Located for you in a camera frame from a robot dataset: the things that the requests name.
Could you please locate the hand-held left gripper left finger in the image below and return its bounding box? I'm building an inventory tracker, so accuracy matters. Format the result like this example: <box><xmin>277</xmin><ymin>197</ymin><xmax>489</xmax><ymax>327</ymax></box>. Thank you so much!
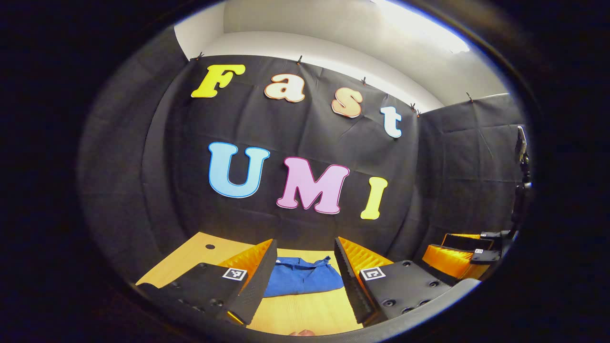
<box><xmin>136</xmin><ymin>239</ymin><xmax>278</xmax><ymax>326</ymax></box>

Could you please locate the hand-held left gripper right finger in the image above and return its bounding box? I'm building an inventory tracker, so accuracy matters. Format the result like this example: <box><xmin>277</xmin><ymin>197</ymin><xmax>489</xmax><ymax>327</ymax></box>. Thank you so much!
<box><xmin>333</xmin><ymin>237</ymin><xmax>481</xmax><ymax>327</ymax></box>

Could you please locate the blue button shirt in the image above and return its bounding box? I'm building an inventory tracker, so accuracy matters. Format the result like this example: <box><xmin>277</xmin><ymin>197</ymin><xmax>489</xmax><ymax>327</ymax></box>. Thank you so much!
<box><xmin>263</xmin><ymin>256</ymin><xmax>345</xmax><ymax>298</ymax></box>

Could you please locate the black backdrop cloth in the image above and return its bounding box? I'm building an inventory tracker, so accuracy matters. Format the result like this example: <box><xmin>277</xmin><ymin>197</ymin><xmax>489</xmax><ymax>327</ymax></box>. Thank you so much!
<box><xmin>76</xmin><ymin>29</ymin><xmax>532</xmax><ymax>286</ymax></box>

